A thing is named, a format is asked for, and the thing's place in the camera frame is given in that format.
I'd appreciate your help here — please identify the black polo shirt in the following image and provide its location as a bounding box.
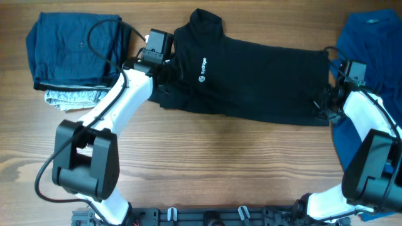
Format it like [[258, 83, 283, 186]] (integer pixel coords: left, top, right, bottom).
[[150, 9, 329, 126]]

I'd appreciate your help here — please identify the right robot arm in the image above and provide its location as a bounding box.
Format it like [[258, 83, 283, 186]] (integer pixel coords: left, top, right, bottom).
[[288, 60, 401, 225]]

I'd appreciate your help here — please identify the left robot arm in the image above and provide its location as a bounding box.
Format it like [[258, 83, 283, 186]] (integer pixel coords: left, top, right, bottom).
[[52, 30, 173, 225]]

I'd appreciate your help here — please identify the blue polo shirt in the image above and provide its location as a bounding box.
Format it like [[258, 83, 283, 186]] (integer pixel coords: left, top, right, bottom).
[[329, 8, 402, 222]]

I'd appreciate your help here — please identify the folded light grey garment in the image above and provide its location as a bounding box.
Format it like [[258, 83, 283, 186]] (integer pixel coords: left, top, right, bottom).
[[44, 90, 107, 111]]

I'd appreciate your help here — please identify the folded dark blue garment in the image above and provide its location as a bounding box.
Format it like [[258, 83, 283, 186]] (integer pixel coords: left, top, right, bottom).
[[26, 13, 131, 90]]

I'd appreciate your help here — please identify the right grey rail clip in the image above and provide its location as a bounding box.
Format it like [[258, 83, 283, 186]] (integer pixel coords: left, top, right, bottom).
[[237, 205, 251, 226]]

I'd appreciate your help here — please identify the grey rail clip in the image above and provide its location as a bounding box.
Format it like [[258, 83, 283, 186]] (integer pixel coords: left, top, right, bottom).
[[166, 207, 178, 222], [237, 205, 251, 226]]

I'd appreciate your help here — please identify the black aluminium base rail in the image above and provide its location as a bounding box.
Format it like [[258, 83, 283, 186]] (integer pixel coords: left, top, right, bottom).
[[71, 205, 352, 226]]

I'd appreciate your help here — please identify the left grey rail clip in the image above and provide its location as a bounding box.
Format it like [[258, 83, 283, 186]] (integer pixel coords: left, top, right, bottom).
[[166, 207, 178, 222]]

